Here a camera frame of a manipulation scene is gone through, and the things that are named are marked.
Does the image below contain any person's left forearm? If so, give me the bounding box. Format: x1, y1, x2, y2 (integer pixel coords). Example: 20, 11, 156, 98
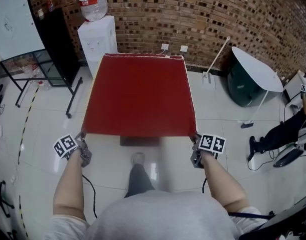
52, 150, 87, 221

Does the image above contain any black shoulder bag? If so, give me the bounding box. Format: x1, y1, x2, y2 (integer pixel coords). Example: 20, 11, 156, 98
229, 198, 306, 240

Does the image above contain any yellow wooden pedestal table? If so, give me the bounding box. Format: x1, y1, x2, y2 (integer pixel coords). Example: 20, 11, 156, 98
80, 53, 199, 147

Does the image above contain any whiteboard on black stand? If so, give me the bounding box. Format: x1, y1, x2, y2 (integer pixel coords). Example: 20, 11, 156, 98
0, 0, 83, 119

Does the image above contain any red cloth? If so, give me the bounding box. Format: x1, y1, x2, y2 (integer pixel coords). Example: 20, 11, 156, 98
80, 53, 198, 138

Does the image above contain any person's left leg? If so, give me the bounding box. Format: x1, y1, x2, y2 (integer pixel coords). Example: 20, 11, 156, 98
124, 162, 156, 199

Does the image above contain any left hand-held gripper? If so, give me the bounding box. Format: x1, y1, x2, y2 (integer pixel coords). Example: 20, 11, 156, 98
53, 130, 93, 169

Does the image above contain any white-handled broom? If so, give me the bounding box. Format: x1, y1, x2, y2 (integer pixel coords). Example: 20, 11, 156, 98
240, 90, 270, 130

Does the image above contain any black cable with adapter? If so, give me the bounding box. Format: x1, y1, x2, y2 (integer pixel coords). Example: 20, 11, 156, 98
247, 148, 276, 171

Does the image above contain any white water dispenser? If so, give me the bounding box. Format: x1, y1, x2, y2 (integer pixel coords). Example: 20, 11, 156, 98
77, 15, 118, 77

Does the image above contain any person's grey shirt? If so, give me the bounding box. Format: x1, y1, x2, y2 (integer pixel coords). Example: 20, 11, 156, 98
44, 189, 266, 240

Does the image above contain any black glass cabinet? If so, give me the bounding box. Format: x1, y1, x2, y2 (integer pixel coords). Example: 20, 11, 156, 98
30, 7, 81, 87

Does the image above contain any yellow black floor tape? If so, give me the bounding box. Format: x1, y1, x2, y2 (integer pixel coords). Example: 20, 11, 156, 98
16, 87, 40, 237

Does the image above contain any white long-handled dustpan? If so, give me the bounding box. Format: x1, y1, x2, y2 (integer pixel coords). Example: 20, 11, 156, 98
201, 35, 231, 85

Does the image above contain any black office chair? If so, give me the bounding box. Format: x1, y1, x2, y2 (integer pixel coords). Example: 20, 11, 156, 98
0, 180, 15, 219

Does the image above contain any pile of clear plastic bottles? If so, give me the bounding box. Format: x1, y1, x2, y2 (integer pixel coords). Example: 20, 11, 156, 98
17, 61, 52, 90

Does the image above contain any clear water bottle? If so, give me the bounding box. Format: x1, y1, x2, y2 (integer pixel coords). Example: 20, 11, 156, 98
77, 0, 108, 23

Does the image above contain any white oval table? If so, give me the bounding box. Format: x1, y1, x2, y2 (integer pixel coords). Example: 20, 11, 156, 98
227, 46, 284, 108

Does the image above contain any person's right forearm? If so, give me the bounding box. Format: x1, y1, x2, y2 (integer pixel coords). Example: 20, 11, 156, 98
200, 150, 251, 210

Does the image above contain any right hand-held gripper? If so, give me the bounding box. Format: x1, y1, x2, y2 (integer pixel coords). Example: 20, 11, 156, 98
190, 133, 226, 170

